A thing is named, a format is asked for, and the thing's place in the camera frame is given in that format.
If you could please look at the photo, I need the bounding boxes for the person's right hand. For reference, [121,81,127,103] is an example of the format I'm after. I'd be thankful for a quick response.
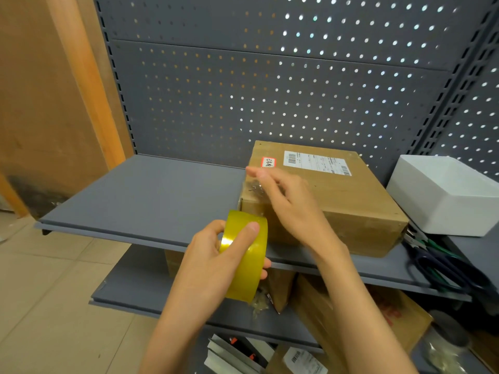
[245,166,350,261]

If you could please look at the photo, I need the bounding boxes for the person's left hand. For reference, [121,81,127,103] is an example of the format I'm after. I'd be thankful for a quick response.
[163,220,272,331]

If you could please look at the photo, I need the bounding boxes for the yellow tape roll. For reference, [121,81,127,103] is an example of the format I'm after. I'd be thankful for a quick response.
[218,179,273,303]

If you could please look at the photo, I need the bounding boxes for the brown cardboard box white labels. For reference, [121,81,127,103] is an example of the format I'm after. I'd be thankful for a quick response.
[238,140,410,258]

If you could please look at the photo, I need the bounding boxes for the green handled needle-nose pliers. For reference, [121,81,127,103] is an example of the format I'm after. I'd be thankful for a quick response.
[403,221,468,292]

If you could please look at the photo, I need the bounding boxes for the white plastic bin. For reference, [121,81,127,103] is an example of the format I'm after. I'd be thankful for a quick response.
[386,154,499,238]

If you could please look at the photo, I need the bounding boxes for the black scissors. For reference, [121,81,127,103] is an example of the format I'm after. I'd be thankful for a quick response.
[405,237,496,297]

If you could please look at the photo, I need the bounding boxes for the person's right forearm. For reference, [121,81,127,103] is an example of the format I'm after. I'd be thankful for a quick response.
[311,245,420,374]

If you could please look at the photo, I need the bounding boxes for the cardboard box torn white sticker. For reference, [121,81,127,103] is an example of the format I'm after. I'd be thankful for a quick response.
[164,249,186,281]

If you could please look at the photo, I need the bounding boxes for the cardboard box barcode label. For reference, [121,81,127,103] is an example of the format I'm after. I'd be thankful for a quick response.
[265,344,330,374]

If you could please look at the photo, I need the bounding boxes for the cardboard box red lettering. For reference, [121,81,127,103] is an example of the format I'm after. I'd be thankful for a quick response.
[290,273,434,374]

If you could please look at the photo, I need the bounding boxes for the white tape roll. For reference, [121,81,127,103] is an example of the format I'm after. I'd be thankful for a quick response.
[427,310,471,351]

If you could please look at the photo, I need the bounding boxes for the grey metal shelf board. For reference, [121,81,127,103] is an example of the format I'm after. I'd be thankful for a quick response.
[88,245,324,353]
[444,233,499,292]
[35,154,472,302]

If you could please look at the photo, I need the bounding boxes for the white flat strips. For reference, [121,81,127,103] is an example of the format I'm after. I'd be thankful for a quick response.
[204,333,275,374]

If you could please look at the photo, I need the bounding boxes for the grey perforated back panel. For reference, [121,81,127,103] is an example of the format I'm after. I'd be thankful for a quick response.
[428,42,499,180]
[93,0,499,188]

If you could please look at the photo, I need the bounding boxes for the crumpled clear plastic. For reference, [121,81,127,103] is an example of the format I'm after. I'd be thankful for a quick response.
[423,338,472,374]

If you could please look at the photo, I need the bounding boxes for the brown wooden panel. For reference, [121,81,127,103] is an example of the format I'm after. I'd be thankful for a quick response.
[0,0,135,221]

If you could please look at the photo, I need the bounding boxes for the grey slotted upright post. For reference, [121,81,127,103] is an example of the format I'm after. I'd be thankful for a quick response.
[411,3,499,156]
[91,0,138,155]

